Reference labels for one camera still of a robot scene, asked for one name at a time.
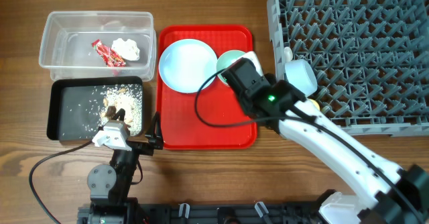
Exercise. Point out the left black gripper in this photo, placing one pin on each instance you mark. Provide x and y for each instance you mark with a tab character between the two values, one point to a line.
154	134

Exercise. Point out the rice food leftovers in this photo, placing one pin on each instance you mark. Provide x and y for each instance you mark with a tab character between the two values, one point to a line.
124	106

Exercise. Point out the red strawberry snack wrapper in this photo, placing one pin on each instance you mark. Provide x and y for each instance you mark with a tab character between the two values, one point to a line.
109	56

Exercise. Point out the white napkin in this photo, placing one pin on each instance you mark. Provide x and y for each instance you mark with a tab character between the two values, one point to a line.
127	49

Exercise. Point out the mint green bowl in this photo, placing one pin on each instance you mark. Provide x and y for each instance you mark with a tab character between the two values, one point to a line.
225	60

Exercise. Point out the light blue bowl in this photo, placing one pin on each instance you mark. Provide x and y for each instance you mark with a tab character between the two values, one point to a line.
300	74

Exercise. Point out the yellow plastic cup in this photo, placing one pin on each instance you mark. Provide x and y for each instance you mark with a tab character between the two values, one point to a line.
315	103

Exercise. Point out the white plastic spoon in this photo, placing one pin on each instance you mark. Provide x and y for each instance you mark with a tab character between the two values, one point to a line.
288	54

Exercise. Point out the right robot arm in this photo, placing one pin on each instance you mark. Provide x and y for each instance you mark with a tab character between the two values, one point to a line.
383	191

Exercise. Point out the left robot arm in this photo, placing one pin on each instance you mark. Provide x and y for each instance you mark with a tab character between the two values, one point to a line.
109	184

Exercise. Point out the grey dishwasher rack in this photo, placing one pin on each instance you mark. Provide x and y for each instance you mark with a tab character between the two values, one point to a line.
369	57

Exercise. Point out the black tray bin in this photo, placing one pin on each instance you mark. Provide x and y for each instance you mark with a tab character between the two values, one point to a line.
58	86

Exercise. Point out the red plastic tray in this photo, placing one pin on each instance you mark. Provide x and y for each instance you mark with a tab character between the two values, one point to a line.
181	128

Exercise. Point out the light blue plate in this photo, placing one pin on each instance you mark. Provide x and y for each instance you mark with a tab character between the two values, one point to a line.
186	64

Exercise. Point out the clear plastic bin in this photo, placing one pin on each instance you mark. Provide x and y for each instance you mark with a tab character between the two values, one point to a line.
66	48

